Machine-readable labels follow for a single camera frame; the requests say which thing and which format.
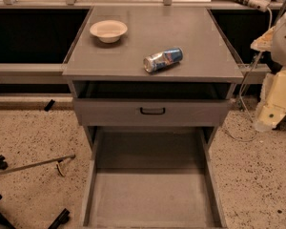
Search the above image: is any redbull can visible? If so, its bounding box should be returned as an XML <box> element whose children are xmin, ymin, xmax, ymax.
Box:
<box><xmin>143</xmin><ymin>48</ymin><xmax>183</xmax><ymax>73</ymax></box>

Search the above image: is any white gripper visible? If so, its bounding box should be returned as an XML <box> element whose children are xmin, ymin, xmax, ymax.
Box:
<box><xmin>251</xmin><ymin>27</ymin><xmax>286</xmax><ymax>132</ymax></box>

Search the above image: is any grey drawer cabinet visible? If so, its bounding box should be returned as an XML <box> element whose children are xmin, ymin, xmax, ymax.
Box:
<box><xmin>63</xmin><ymin>6</ymin><xmax>242</xmax><ymax>142</ymax></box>

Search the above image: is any black bracket bottom left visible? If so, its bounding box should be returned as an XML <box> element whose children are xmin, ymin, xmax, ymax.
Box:
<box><xmin>48</xmin><ymin>209</ymin><xmax>70</xmax><ymax>229</ymax></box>

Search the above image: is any open grey middle drawer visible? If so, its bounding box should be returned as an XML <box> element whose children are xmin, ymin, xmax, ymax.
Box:
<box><xmin>80</xmin><ymin>127</ymin><xmax>228</xmax><ymax>229</ymax></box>

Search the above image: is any grey rail beam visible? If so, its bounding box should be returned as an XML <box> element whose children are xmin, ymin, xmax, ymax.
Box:
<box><xmin>0</xmin><ymin>63</ymin><xmax>66</xmax><ymax>84</ymax></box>

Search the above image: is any grey top drawer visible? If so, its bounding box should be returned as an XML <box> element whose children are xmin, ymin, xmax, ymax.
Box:
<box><xmin>73</xmin><ymin>98</ymin><xmax>229</xmax><ymax>127</ymax></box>

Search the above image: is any white cable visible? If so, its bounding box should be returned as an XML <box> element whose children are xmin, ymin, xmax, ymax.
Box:
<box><xmin>223</xmin><ymin>7</ymin><xmax>275</xmax><ymax>143</ymax></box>

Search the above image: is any small black block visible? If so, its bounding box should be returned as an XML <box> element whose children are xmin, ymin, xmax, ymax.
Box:
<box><xmin>44</xmin><ymin>99</ymin><xmax>55</xmax><ymax>112</ymax></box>

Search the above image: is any long metal rod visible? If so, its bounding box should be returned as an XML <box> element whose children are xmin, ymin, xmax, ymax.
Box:
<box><xmin>0</xmin><ymin>155</ymin><xmax>76</xmax><ymax>176</ymax></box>

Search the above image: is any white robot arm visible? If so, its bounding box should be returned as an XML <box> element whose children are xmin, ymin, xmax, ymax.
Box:
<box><xmin>251</xmin><ymin>11</ymin><xmax>286</xmax><ymax>132</ymax></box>

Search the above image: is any black drawer handle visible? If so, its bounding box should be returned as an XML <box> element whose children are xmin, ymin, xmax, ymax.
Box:
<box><xmin>139</xmin><ymin>107</ymin><xmax>166</xmax><ymax>115</ymax></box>

